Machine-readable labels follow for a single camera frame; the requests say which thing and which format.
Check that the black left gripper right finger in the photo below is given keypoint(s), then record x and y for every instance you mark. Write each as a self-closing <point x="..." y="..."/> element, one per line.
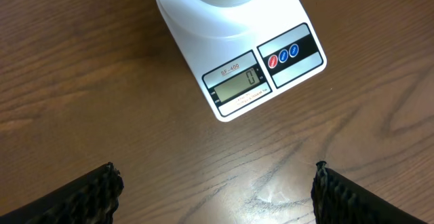
<point x="338" y="200"/>

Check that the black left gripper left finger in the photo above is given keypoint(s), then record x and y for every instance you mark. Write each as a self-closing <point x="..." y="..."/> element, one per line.
<point x="91" y="198"/>

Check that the white digital kitchen scale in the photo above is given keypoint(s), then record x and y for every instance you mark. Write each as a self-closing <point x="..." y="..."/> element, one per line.
<point x="245" y="55"/>

